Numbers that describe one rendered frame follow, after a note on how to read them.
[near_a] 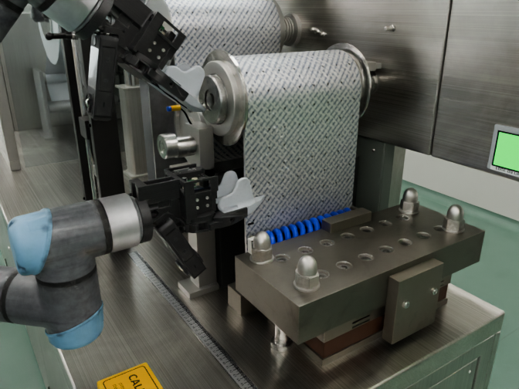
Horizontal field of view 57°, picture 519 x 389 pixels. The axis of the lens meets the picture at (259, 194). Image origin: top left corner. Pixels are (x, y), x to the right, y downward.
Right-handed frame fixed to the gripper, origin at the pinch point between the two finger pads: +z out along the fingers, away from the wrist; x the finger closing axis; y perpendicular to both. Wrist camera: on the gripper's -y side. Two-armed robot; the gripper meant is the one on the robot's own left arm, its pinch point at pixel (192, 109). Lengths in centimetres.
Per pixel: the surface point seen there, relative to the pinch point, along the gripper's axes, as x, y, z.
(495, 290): 40, 25, 224
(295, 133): -8.1, 5.7, 13.5
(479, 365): -34, -10, 55
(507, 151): -31.2, 18.8, 30.7
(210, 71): -0.4, 6.3, -1.1
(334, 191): -8.2, 2.2, 28.2
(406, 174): 169, 85, 281
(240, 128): -7.6, 0.9, 4.4
